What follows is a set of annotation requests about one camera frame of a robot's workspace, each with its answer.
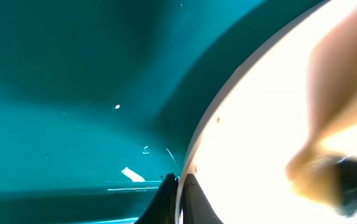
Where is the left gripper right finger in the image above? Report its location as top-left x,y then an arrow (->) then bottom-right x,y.
181,174 -> 223,224

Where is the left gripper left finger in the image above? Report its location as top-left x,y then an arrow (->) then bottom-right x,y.
135,173 -> 179,224

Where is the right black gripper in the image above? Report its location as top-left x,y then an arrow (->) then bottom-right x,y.
335,157 -> 357,217

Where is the white plate with stain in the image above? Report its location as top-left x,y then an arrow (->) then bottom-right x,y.
175,0 -> 357,223

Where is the teal plastic tray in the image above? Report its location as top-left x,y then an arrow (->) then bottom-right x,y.
0,0 -> 321,223

